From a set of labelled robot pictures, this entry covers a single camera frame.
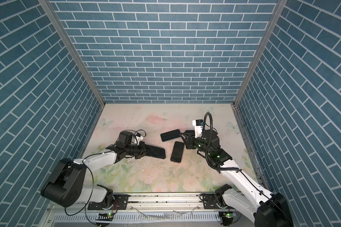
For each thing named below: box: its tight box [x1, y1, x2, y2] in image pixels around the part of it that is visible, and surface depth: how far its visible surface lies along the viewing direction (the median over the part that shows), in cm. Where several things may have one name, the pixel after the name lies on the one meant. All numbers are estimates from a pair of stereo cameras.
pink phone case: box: [170, 141, 185, 164], surface depth 95 cm
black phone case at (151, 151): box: [144, 144, 166, 160], surface depth 90 cm
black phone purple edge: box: [160, 129, 181, 142], surface depth 101 cm
